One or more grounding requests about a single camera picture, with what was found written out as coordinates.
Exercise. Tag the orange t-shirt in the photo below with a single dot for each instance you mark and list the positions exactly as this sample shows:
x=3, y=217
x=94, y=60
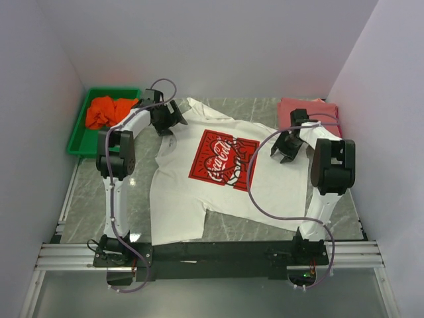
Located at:
x=106, y=111

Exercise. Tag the white printed t-shirt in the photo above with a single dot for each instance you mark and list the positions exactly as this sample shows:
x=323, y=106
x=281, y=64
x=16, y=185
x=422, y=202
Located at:
x=217, y=163

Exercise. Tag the folded pink t-shirt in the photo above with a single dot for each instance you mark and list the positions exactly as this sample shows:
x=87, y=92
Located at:
x=316, y=109

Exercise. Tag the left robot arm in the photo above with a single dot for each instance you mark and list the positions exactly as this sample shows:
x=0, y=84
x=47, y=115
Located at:
x=116, y=158

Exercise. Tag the green plastic tray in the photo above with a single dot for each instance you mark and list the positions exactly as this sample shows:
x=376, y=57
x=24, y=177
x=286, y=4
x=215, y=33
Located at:
x=83, y=141

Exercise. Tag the black base beam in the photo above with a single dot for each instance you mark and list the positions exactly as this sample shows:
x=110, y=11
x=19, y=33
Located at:
x=211, y=260

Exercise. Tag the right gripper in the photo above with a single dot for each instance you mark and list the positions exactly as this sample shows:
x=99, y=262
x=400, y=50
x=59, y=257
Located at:
x=289, y=155

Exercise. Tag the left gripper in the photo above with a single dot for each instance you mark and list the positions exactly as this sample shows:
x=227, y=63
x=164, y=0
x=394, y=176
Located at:
x=173, y=118

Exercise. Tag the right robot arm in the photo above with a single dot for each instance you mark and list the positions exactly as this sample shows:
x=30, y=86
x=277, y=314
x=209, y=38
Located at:
x=332, y=173

